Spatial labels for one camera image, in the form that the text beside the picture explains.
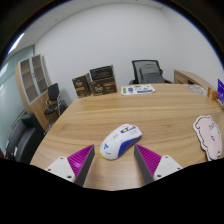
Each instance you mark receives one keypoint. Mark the printed paper sheet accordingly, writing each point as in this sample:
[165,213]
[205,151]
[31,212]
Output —
[137,89]

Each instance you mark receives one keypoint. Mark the wide brown carton box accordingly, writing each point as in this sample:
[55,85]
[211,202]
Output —
[103,87]

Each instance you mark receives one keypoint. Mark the pink pig-shaped mouse pad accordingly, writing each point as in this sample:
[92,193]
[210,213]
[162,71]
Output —
[210,136]

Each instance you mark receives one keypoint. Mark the dark carton box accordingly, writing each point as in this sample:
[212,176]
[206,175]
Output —
[101,72]

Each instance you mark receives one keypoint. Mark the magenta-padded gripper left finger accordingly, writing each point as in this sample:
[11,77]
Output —
[63,166]

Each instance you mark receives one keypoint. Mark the black leather sofa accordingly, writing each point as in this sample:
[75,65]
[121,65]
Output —
[21,138]

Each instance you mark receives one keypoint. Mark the grey mesh office chair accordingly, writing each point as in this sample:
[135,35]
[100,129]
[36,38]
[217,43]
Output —
[150,73]

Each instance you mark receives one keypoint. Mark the small brown carton box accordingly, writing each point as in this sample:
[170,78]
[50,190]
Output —
[81,86]

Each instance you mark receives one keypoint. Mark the rectangular ceiling light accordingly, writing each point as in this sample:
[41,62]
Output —
[15,44]

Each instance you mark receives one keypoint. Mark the white and blue computer mouse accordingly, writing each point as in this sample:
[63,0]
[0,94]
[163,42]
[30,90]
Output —
[118,141]

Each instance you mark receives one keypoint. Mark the wooden shelf cabinet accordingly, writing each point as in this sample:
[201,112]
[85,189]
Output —
[31,83]

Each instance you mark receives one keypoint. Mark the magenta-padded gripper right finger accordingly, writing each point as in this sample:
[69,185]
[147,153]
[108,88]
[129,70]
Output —
[166,165]

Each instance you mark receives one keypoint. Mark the low wooden sideboard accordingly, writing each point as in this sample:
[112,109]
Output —
[190,79]

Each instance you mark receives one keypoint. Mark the black visitor chair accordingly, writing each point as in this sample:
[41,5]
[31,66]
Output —
[53,98]

